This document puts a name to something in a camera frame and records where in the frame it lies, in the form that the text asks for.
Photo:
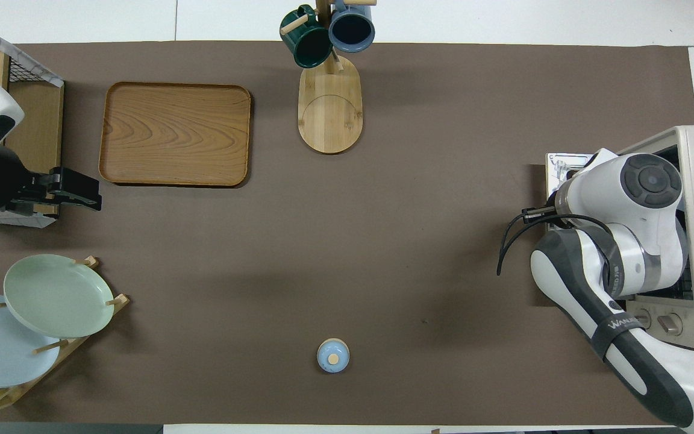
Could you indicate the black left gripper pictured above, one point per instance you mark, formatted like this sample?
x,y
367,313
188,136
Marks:
x,y
3,187

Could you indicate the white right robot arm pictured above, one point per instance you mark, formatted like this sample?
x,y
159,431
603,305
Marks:
x,y
630,259

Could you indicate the white grey fabric piece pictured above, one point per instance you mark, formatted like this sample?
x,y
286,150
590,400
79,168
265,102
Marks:
x,y
28,220

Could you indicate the wooden two-step shelf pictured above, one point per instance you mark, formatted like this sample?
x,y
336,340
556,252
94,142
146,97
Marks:
x,y
34,126

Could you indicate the pale green plate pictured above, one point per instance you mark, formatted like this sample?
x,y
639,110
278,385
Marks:
x,y
58,295

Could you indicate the wooden serving tray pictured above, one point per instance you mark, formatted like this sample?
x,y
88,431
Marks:
x,y
175,132

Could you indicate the white checked cloth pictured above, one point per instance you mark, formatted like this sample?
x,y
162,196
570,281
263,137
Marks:
x,y
21,57

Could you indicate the wooden plate rack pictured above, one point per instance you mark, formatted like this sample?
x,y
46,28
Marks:
x,y
64,346

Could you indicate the wooden mug tree stand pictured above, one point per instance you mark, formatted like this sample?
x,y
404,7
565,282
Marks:
x,y
330,114

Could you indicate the dark green mug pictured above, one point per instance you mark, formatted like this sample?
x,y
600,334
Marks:
x,y
306,45

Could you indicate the brown table mat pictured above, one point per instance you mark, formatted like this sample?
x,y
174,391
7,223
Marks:
x,y
383,241

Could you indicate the blue mug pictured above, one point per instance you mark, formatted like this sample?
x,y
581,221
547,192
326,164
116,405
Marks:
x,y
352,29

